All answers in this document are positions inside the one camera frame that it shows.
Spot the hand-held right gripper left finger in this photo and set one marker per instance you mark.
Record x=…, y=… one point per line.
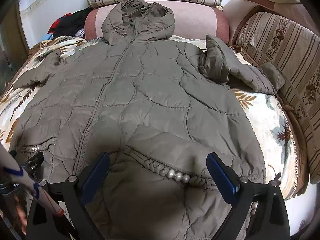
x=96, y=177

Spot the leaf print blanket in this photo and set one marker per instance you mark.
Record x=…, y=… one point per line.
x=262, y=120

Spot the pink cushion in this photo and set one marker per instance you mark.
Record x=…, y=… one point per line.
x=195, y=20

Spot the glass cabinet door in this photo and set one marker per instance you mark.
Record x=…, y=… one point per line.
x=8, y=45

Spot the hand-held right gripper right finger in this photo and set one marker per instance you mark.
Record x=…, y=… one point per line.
x=221, y=177

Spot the olive quilted hooded jacket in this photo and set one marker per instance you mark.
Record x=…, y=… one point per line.
x=150, y=92

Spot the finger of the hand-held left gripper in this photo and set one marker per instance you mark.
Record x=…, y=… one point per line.
x=35, y=166

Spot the light blue cloth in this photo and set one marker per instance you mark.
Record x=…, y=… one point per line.
x=45, y=37

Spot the red garment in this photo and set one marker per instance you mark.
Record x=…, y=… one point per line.
x=55, y=25

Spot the person's left hand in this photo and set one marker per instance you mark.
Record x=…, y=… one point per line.
x=20, y=213

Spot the black garment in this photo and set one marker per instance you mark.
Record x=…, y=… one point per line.
x=75, y=20

